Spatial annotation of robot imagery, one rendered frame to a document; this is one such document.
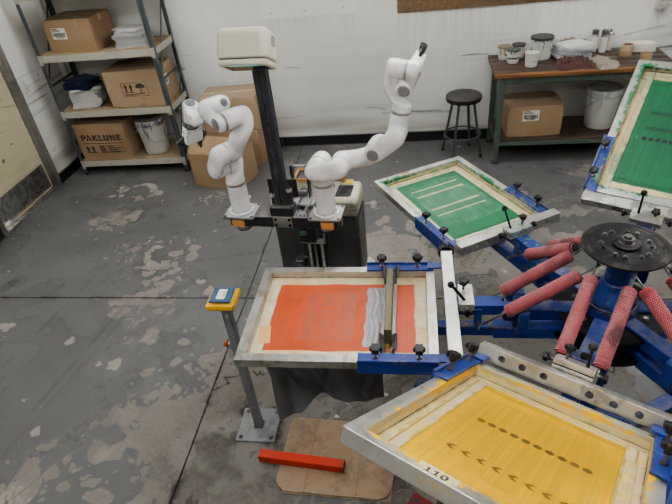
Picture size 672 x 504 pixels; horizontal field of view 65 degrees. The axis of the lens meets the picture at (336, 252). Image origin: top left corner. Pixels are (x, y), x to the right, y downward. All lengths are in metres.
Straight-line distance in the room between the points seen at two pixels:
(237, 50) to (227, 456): 2.05
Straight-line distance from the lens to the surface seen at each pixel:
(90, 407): 3.66
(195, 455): 3.17
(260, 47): 2.19
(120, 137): 6.15
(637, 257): 2.11
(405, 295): 2.35
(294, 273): 2.49
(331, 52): 5.70
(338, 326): 2.23
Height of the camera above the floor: 2.49
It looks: 36 degrees down
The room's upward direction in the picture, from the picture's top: 7 degrees counter-clockwise
